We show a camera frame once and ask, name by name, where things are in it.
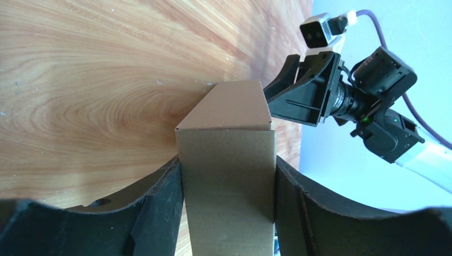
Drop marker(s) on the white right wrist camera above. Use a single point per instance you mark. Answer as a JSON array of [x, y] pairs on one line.
[[324, 33]]

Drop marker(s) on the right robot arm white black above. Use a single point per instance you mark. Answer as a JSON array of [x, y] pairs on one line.
[[388, 134]]

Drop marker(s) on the brown cardboard box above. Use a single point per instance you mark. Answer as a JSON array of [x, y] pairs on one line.
[[227, 151]]

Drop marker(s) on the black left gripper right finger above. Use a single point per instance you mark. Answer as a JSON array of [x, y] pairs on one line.
[[314, 220]]

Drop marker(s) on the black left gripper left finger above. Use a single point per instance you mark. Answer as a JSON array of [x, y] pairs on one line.
[[141, 219]]

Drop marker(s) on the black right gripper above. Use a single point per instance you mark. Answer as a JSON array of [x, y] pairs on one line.
[[306, 90]]

